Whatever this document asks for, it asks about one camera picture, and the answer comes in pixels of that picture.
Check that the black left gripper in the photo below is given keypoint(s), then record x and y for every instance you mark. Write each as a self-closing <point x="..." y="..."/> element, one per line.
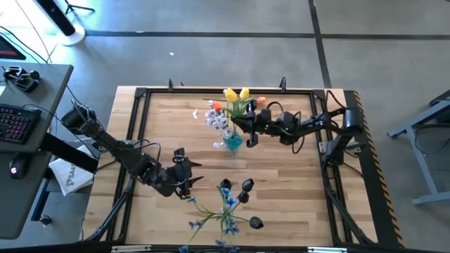
<point x="179" y="175"/>

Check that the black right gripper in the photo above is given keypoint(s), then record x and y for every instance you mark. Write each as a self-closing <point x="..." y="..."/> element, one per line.
<point x="260" y="123"/>

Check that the blue glass vase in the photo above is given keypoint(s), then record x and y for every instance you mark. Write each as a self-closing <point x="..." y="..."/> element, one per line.
<point x="233" y="142"/>

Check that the white artificial flower spray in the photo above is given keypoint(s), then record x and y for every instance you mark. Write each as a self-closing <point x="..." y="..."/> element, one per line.
<point x="220" y="121"/>

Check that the blue artificial flower spray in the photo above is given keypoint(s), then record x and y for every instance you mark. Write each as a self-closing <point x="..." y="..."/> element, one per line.
<point x="231" y="202"/>

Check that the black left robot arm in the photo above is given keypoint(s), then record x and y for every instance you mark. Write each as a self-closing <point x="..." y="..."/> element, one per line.
<point x="112" y="145"/>

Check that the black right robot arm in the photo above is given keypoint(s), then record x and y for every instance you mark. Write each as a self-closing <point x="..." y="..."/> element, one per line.
<point x="316" y="121"/>

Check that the fallen white blossom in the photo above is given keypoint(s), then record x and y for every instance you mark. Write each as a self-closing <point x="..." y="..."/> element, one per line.
<point x="195" y="113"/>

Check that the black clamp hook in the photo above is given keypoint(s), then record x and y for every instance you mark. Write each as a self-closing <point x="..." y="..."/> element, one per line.
<point x="283" y="84"/>
<point x="171" y="85"/>

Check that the white printed bag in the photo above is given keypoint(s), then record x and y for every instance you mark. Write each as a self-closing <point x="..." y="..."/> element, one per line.
<point x="70" y="177"/>

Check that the black desk support beam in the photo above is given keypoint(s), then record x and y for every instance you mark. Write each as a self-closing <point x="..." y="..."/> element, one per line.
<point x="67" y="152"/>

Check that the small black caster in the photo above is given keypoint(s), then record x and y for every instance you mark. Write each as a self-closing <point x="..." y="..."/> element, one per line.
<point x="45" y="220"/>

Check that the black computer mouse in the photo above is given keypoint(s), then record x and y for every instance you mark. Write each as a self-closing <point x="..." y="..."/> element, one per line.
<point x="19" y="167"/>

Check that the grey desk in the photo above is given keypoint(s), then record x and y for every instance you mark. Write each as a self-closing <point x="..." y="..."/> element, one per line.
<point x="21" y="204"/>

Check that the black backlit keyboard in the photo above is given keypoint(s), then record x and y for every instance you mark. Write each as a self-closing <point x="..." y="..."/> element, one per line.
<point x="17" y="123"/>

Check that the black clamp device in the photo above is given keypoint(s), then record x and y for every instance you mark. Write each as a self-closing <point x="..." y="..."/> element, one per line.
<point x="24" y="82"/>

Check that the black red-trimmed panel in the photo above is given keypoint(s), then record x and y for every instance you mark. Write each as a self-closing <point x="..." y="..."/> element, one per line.
<point x="8" y="51"/>

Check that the black aluminium table frame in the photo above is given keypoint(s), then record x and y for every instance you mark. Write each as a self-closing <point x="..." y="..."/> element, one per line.
<point x="299" y="92"/>

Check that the silver metal bracket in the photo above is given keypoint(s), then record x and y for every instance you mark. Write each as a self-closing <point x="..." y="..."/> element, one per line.
<point x="327" y="249"/>
<point x="130" y="248"/>

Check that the black hazard-striped side rail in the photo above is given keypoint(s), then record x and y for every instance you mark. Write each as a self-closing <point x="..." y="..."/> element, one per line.
<point x="374" y="182"/>

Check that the white pedestal with black column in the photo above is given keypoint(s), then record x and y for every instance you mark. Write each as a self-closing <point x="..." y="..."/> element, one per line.
<point x="72" y="37"/>

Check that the grey metal stand frame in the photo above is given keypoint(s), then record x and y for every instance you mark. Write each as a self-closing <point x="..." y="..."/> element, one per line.
<point x="423" y="168"/>

